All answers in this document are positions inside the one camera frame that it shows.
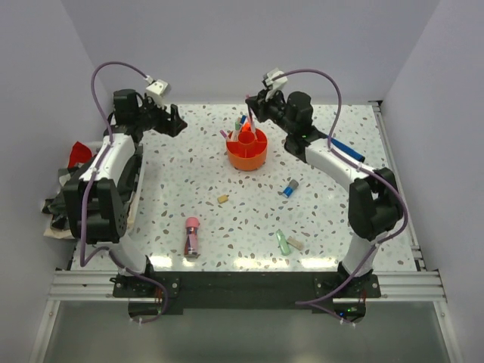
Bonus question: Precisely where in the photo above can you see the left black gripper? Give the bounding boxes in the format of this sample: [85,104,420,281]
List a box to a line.
[135,95,187,138]

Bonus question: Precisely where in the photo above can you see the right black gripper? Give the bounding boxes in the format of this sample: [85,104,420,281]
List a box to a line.
[247,86,295,135]

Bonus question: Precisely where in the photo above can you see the green capped orange marker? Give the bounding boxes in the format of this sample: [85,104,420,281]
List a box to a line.
[237,115,247,124]

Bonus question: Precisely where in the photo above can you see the black orange highlighter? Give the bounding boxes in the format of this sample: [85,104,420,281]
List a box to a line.
[241,120,254,132]

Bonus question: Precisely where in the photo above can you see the orange round organizer container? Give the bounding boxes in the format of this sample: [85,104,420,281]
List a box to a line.
[225,129,268,172]

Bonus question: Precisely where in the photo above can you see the blue grey glue stick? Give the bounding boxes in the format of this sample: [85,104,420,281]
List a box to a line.
[283,179,299,198]

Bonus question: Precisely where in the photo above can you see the small tan eraser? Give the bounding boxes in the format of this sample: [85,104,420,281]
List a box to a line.
[217,194,228,203]

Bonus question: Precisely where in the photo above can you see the dark red gel pen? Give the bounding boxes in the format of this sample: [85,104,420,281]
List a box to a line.
[245,94,256,136]

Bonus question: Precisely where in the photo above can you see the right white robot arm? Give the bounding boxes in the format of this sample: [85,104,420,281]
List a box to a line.
[245,90,408,297]

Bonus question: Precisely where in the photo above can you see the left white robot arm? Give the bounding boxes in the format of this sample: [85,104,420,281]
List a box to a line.
[62,89,187,296]

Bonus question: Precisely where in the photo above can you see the blue black pencil pouch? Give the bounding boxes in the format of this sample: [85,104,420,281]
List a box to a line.
[331,138,365,163]

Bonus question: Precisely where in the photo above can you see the pink capped glitter tube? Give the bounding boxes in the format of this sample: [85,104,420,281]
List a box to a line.
[184,217,200,259]

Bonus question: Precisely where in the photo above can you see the beige rectangular eraser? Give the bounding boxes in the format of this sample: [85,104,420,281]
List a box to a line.
[287,237,304,250]

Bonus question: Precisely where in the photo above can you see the green correction tape pen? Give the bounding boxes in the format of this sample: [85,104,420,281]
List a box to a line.
[275,229,291,256]

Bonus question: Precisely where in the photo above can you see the pile of folded cloths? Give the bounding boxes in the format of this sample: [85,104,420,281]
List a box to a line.
[42,138,144,244]

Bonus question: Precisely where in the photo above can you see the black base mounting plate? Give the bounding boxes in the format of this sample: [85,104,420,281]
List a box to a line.
[110,271,381,317]

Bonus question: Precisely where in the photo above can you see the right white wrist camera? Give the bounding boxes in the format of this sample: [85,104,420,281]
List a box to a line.
[262,68,287,101]

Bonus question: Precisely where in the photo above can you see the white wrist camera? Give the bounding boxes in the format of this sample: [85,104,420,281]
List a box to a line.
[145,79,171,104]
[262,68,287,101]

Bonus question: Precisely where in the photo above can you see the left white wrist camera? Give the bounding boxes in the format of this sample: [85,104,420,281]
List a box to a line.
[145,79,171,104]

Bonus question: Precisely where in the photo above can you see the aluminium frame rail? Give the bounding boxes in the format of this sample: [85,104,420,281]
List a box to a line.
[48,269,126,302]

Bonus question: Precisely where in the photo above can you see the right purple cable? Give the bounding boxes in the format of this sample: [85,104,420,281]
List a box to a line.
[275,68,410,324]

